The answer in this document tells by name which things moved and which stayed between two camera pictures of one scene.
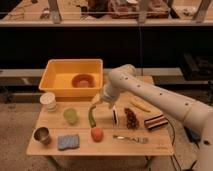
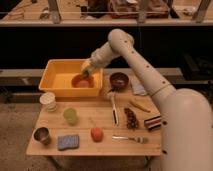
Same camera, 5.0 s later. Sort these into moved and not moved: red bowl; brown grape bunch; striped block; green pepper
Moved: green pepper
Not moved: red bowl; striped block; brown grape bunch
